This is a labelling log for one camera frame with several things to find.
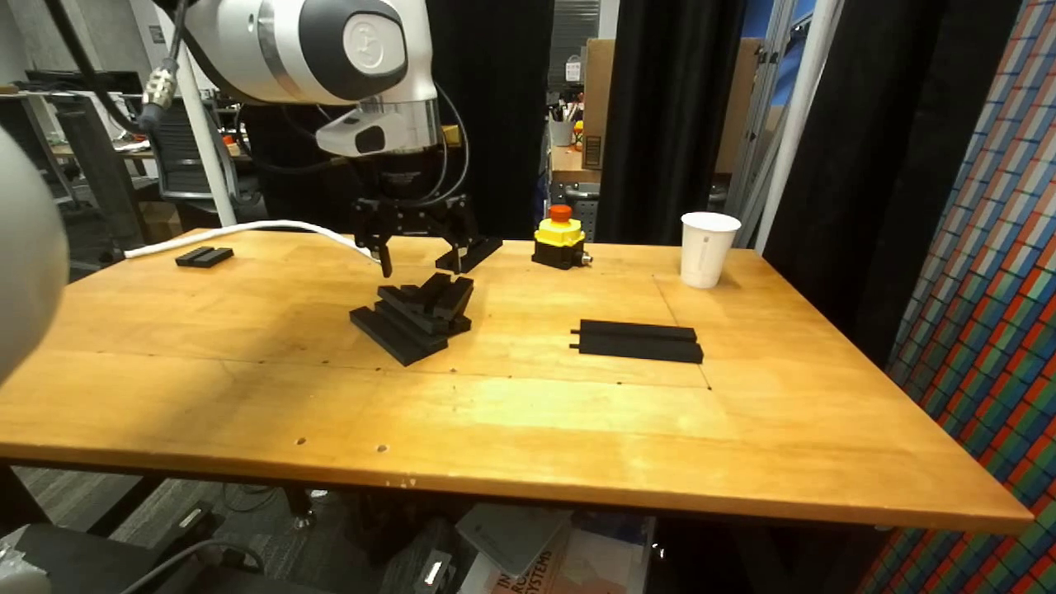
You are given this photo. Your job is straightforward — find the white metal pole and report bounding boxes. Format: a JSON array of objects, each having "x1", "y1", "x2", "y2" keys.
[{"x1": 173, "y1": 61, "x2": 242, "y2": 230}]

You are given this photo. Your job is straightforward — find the white paper cup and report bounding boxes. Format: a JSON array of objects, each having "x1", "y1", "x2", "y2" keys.
[{"x1": 678, "y1": 207, "x2": 746, "y2": 293}]

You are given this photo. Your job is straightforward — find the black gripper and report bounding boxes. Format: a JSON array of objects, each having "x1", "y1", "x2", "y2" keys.
[{"x1": 349, "y1": 152, "x2": 505, "y2": 282}]

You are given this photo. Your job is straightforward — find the yellow emergency stop button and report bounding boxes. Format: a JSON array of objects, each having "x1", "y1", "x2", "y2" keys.
[{"x1": 528, "y1": 202, "x2": 590, "y2": 273}]

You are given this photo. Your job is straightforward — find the small black slotted block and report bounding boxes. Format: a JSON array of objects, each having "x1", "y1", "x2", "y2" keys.
[{"x1": 173, "y1": 244, "x2": 238, "y2": 272}]

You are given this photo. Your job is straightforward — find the black curtain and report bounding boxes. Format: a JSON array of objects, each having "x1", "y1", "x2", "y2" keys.
[
  {"x1": 425, "y1": 0, "x2": 553, "y2": 241},
  {"x1": 761, "y1": 0, "x2": 1028, "y2": 369},
  {"x1": 593, "y1": 0, "x2": 751, "y2": 247}
]

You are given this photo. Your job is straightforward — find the white vertical post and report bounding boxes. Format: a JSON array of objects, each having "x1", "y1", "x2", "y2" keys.
[{"x1": 748, "y1": 0, "x2": 848, "y2": 259}]

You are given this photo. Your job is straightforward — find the multicolour patterned backdrop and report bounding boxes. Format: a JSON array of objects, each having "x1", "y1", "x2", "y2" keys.
[{"x1": 854, "y1": 0, "x2": 1056, "y2": 594}]

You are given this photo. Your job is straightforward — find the thick white cable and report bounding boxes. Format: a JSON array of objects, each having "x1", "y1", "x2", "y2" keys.
[{"x1": 121, "y1": 219, "x2": 372, "y2": 265}]

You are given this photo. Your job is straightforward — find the brown cardboard box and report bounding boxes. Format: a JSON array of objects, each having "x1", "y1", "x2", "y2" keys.
[{"x1": 578, "y1": 35, "x2": 621, "y2": 175}]

